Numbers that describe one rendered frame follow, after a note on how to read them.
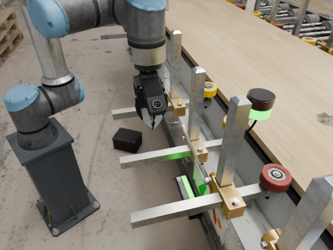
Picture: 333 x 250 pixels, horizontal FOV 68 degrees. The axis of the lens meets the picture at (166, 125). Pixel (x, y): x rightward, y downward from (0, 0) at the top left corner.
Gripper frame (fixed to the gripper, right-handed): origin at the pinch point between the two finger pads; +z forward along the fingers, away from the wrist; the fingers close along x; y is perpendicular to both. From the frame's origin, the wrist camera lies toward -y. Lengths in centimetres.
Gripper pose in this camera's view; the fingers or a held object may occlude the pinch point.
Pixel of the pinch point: (152, 127)
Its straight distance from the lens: 73.1
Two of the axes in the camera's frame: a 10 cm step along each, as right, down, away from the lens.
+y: -2.8, -6.0, 7.5
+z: 0.0, 7.8, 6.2
